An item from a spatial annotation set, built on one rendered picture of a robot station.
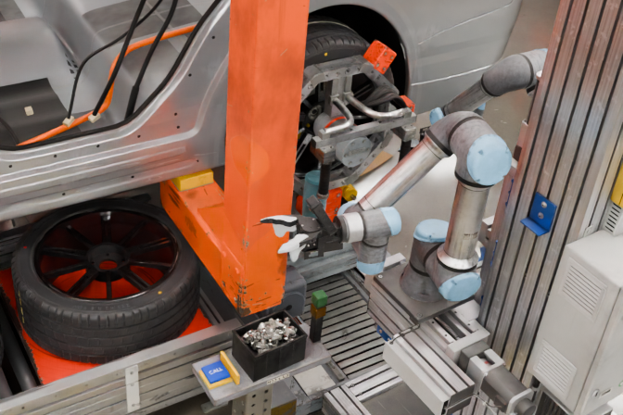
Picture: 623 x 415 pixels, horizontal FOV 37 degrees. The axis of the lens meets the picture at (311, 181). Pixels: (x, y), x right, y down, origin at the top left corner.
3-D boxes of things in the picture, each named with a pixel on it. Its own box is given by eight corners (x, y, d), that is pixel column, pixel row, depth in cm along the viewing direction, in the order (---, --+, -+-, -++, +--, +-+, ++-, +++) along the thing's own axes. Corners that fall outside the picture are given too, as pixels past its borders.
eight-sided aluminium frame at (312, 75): (377, 165, 374) (396, 45, 342) (387, 174, 370) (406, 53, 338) (259, 199, 349) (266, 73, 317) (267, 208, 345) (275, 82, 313)
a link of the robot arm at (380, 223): (400, 243, 242) (404, 217, 237) (362, 249, 239) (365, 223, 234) (388, 224, 248) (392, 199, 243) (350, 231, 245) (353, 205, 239)
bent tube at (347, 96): (381, 91, 343) (385, 66, 337) (411, 117, 330) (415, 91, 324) (340, 101, 335) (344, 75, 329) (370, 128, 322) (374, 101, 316)
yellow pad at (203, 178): (197, 163, 348) (198, 152, 345) (214, 182, 338) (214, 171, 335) (164, 171, 341) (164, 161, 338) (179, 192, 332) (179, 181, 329)
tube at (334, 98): (336, 102, 334) (338, 76, 328) (364, 129, 321) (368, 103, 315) (293, 112, 326) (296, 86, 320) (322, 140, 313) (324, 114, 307)
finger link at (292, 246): (287, 271, 225) (309, 255, 232) (287, 251, 223) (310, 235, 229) (277, 268, 227) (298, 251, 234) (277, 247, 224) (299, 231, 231)
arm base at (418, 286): (459, 291, 281) (464, 267, 275) (420, 308, 274) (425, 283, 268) (427, 262, 291) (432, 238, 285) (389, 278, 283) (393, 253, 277)
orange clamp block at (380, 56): (372, 65, 343) (386, 44, 341) (384, 75, 338) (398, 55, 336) (360, 58, 338) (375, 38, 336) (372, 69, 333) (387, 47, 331)
